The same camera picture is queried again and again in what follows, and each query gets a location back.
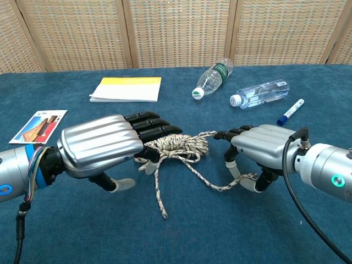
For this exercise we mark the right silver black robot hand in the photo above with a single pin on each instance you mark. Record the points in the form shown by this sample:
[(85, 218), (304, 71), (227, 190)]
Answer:
[(266, 145)]

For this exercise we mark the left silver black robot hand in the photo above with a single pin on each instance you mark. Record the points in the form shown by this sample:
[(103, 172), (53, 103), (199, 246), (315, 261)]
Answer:
[(96, 143)]

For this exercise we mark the white marker with blue cap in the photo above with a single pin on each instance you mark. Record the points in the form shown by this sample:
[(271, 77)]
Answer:
[(291, 111)]

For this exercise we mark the clear bottle with blue label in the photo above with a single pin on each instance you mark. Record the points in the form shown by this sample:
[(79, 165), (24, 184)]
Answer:
[(261, 93)]

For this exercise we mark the yellow and white notebook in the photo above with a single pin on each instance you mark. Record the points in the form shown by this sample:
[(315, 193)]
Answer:
[(129, 90)]

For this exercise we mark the colourful picture postcard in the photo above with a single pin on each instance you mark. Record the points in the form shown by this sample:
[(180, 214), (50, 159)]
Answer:
[(35, 129)]

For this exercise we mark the clear bottle with green label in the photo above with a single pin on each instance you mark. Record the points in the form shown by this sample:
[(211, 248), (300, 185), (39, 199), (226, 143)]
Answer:
[(213, 78)]

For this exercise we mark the woven bamboo screen panel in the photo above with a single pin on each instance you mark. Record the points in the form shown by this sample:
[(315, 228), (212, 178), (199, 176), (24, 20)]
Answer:
[(283, 30), (178, 33), (343, 49), (13, 41), (77, 33)]

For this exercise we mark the blue felt table mat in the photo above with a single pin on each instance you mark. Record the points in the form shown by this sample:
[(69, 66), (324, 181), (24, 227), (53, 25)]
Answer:
[(192, 233)]

